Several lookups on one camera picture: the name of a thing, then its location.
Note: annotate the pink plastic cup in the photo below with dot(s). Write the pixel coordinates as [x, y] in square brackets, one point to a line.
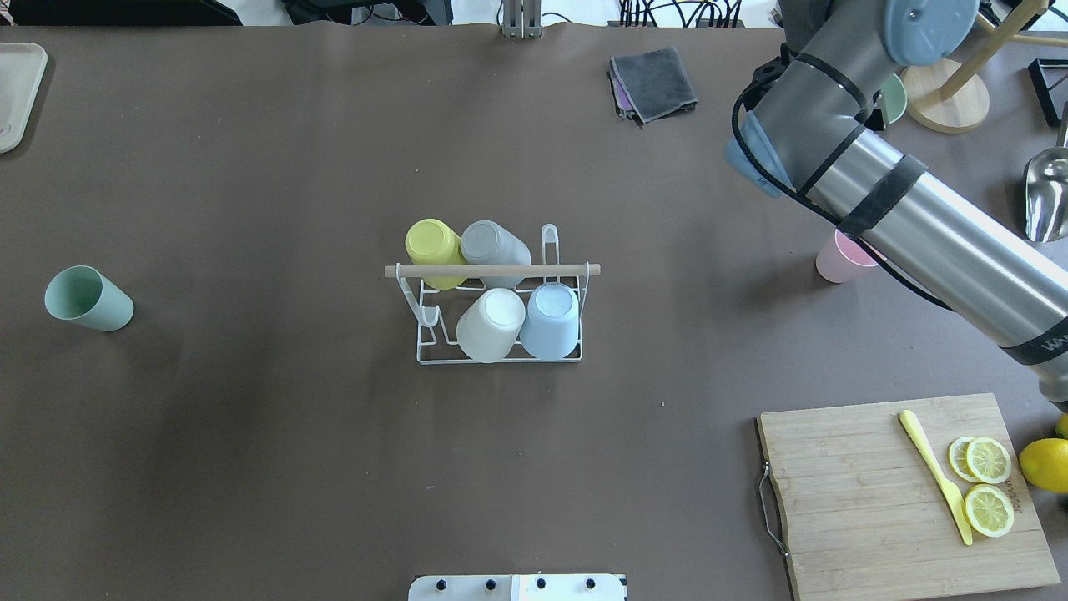
[842, 260]

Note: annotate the mint green plastic cup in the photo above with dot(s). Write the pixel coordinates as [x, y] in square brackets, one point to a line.
[82, 296]

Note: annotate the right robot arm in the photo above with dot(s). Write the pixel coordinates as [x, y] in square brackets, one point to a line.
[806, 138]

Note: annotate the light blue plastic cup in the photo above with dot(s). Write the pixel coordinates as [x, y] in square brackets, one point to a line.
[551, 327]

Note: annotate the cream white plastic cup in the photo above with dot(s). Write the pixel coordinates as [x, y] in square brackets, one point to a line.
[490, 327]

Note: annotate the grey plastic cup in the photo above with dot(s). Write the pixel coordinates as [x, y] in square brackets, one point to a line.
[484, 242]

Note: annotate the yellow plastic cup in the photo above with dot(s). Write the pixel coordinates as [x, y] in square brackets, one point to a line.
[431, 242]

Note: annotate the grey folded cloth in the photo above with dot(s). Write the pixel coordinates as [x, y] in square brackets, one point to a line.
[650, 86]

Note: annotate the yellow plastic knife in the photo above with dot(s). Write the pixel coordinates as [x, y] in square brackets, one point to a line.
[950, 491]

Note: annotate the wooden cutting board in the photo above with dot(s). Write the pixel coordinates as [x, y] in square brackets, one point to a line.
[862, 518]

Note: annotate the green ceramic bowl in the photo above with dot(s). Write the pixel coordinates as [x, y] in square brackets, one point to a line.
[893, 100]

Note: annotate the wooden mug tree stand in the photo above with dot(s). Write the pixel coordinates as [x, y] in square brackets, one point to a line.
[949, 97]

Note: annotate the lemon slice upper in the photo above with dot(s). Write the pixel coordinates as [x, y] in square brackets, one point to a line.
[979, 460]

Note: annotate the lemon slice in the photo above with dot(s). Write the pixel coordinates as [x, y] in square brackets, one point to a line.
[989, 510]
[979, 460]

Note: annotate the lemon slice lower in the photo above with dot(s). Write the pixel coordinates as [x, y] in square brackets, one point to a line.
[989, 510]

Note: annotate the metal scoop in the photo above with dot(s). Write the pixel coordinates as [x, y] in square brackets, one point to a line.
[1046, 191]

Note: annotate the whole yellow lemon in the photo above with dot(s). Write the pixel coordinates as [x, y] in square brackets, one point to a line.
[1044, 464]

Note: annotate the beige plastic tray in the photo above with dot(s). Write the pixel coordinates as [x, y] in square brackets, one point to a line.
[22, 69]

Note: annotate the white wire cup rack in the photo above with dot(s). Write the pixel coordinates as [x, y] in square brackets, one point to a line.
[438, 296]

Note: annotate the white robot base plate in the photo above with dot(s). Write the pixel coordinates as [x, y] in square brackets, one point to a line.
[533, 586]

